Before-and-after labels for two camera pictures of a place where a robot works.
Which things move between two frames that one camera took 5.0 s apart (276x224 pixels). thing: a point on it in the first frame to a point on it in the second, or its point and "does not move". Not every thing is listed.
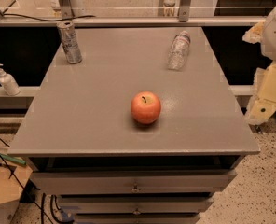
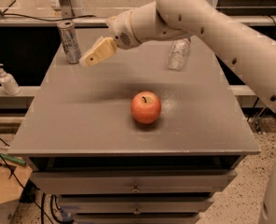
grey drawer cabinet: (85, 147) does not move
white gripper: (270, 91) to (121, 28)
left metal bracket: (64, 2) does not move
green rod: (7, 157) does not move
